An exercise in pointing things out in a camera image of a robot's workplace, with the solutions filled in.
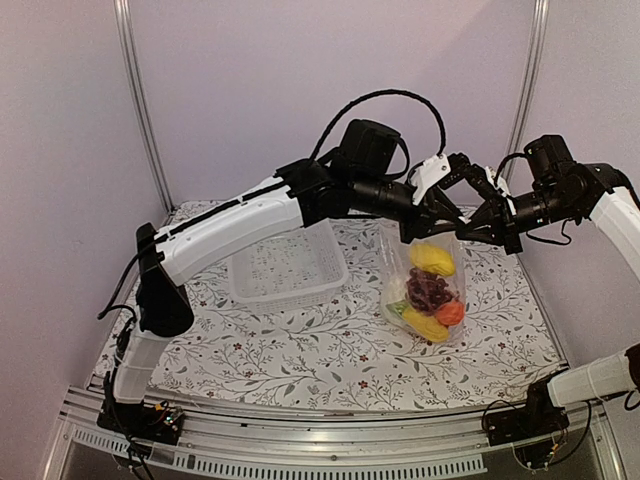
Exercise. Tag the white perforated plastic basket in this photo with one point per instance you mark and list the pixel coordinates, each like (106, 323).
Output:
(298, 269)

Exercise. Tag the clear zip top bag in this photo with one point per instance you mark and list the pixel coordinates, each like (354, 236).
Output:
(394, 261)

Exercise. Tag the dark red toy grapes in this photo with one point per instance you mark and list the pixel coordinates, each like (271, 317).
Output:
(427, 292)

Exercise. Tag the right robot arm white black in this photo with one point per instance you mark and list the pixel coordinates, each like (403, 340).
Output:
(563, 190)

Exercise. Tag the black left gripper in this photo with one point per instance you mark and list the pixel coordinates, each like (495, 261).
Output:
(422, 224)

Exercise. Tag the aluminium frame post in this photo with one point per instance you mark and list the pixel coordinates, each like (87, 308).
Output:
(135, 81)
(532, 65)

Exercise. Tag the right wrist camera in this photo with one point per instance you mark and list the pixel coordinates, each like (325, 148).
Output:
(491, 187)

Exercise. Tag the yellow toy corn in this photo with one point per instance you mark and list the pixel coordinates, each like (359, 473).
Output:
(426, 326)

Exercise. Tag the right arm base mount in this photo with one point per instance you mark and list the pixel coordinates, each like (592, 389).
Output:
(537, 433)

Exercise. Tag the white toy cauliflower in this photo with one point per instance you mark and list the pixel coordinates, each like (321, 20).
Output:
(393, 299)

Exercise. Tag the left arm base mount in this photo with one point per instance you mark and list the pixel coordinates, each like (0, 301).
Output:
(160, 423)

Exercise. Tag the right aluminium frame post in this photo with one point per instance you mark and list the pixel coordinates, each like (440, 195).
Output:
(532, 65)

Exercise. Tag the left aluminium frame post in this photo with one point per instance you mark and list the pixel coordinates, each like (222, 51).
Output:
(135, 81)

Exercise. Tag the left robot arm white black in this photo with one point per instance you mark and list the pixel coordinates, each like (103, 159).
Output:
(296, 196)

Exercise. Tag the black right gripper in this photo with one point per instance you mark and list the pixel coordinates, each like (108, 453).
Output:
(503, 226)

